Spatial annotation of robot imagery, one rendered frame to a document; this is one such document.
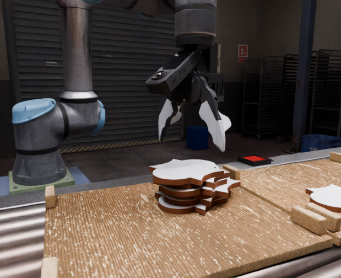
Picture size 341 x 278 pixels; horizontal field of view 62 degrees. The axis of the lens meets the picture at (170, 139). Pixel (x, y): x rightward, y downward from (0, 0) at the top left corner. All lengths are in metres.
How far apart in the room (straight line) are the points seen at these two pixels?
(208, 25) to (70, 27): 0.49
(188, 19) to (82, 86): 0.48
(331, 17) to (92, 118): 5.97
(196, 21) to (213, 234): 0.35
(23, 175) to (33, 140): 0.11
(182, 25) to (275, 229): 0.37
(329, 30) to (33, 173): 6.14
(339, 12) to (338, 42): 0.52
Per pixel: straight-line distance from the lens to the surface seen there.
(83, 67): 0.91
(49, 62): 5.14
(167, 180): 0.49
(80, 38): 0.91
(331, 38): 6.48
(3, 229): 0.61
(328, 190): 0.69
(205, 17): 0.52
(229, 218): 0.52
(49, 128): 0.87
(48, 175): 0.89
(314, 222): 0.51
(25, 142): 0.88
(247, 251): 0.44
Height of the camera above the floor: 1.16
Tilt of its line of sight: 11 degrees down
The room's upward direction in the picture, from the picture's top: straight up
